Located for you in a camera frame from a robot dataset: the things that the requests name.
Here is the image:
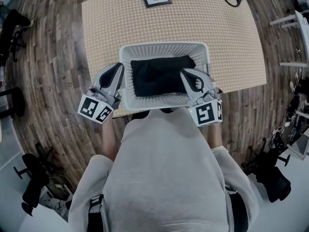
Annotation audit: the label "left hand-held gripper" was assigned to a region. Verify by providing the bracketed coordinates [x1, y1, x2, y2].
[77, 62, 125, 125]

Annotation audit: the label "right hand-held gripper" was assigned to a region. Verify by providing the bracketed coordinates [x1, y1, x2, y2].
[180, 68, 223, 127]

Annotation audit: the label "black garment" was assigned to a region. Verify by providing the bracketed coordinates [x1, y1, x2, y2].
[130, 55, 197, 98]

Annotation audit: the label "white plastic laundry basket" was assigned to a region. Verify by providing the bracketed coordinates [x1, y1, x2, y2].
[119, 41, 213, 111]

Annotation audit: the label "person's right forearm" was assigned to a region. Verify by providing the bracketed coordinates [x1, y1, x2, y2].
[206, 122, 225, 152]

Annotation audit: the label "person's left forearm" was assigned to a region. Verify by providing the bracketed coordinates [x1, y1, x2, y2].
[99, 116, 119, 162]

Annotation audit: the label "person's black trousers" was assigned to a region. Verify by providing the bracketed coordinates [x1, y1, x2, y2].
[130, 107, 177, 121]

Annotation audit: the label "beige dotted tablecloth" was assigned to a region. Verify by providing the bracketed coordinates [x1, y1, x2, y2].
[81, 0, 267, 118]

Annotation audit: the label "black round stool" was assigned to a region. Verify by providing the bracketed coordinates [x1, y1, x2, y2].
[0, 87, 25, 118]

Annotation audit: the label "person's grey sweatshirt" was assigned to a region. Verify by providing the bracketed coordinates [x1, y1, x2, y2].
[67, 109, 260, 232]

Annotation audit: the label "black office chair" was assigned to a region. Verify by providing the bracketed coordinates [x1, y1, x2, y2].
[13, 142, 52, 218]
[241, 138, 292, 203]

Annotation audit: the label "white table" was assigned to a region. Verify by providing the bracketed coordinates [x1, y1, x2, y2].
[269, 10, 309, 69]

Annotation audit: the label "white desk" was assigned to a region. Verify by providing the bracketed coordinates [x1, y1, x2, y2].
[246, 129, 309, 232]
[0, 119, 71, 232]

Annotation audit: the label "bundle of black cables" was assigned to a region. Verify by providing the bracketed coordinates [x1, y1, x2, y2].
[286, 93, 309, 128]

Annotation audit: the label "black shoulder strap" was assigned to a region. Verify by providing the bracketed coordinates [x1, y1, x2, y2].
[224, 185, 249, 232]
[88, 194, 105, 232]

